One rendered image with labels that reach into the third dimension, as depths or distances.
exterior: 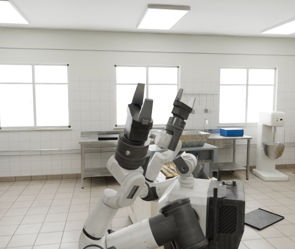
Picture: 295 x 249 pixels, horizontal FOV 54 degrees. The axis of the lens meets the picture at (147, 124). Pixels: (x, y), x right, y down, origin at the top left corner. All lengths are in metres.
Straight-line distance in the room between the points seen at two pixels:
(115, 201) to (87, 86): 5.27
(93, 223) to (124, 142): 0.27
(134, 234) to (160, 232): 0.08
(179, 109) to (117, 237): 0.69
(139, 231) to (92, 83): 5.25
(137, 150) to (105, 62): 5.34
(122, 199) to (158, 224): 0.15
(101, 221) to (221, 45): 6.03
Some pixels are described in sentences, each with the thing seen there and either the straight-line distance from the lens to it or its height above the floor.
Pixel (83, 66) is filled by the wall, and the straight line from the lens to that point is 6.05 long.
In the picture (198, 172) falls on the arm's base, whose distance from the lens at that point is 1.27.
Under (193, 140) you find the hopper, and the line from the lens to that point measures 2.96.
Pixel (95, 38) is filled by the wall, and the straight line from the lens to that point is 6.12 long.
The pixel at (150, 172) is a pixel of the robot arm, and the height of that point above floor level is 1.33.
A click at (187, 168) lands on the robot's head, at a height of 1.45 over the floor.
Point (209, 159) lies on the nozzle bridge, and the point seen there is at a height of 1.05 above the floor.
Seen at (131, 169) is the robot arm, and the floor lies 1.50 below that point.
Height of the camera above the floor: 1.71
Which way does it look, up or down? 6 degrees down
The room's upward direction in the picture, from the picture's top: straight up
